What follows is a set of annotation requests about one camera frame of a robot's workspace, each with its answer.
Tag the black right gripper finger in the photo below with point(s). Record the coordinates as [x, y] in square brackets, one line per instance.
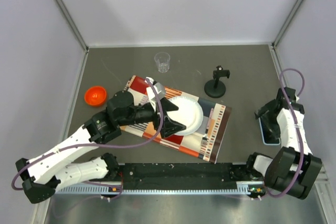
[272, 131]
[264, 112]

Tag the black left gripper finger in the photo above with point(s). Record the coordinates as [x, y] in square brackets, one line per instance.
[170, 127]
[167, 105]

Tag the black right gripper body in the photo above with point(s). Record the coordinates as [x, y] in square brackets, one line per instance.
[274, 116]

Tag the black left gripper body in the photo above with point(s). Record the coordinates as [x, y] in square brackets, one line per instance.
[147, 113]

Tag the phone with light blue case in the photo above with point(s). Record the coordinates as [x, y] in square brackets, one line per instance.
[262, 127]

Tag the black phone stand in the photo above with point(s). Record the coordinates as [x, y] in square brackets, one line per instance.
[215, 88]

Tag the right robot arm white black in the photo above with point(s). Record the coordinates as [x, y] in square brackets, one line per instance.
[281, 122]

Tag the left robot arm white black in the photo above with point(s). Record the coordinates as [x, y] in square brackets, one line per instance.
[43, 176]

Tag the white paper plate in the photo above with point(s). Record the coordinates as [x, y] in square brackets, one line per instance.
[190, 114]

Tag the colourful patterned placemat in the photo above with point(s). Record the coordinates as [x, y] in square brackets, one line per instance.
[204, 143]

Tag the clear plastic cup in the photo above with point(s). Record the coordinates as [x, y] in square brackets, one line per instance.
[162, 60]

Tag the orange plastic bowl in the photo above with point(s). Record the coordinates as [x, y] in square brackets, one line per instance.
[95, 96]

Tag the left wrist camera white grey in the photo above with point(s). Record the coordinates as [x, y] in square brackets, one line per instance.
[154, 85]

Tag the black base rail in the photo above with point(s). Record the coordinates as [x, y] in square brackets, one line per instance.
[182, 176]

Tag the grey slotted cable duct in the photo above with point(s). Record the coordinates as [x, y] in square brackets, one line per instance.
[241, 189]

